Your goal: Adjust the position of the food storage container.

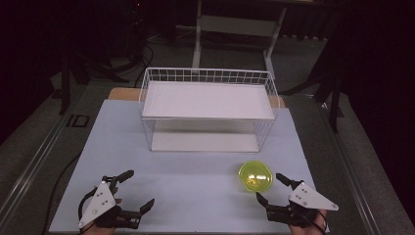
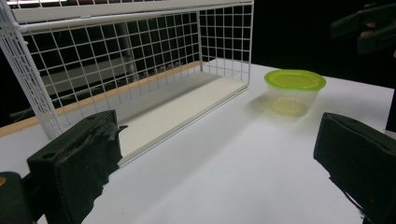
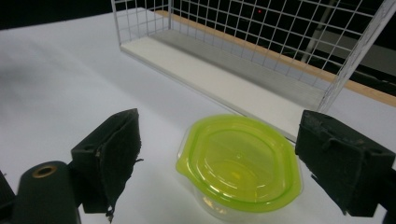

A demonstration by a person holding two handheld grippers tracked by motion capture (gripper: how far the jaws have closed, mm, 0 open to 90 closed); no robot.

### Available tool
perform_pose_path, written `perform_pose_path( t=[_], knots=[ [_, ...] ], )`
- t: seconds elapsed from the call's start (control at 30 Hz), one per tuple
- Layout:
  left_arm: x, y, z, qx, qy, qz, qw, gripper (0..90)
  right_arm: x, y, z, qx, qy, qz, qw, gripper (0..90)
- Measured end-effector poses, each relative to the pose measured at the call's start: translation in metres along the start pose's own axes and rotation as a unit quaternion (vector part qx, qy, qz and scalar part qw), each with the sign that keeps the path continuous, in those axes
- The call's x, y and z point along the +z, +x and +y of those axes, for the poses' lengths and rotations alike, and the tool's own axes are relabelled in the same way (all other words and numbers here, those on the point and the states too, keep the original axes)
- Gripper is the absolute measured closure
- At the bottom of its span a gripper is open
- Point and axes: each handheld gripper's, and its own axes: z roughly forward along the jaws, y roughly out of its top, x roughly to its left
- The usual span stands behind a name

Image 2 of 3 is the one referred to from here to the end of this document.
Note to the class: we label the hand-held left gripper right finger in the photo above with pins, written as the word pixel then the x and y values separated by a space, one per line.
pixel 361 155

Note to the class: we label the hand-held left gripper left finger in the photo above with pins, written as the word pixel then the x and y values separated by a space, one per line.
pixel 77 161

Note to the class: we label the clear container with green lid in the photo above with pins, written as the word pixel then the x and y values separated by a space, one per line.
pixel 294 81

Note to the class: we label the metal stand pole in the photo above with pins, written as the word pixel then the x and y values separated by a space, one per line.
pixel 130 59

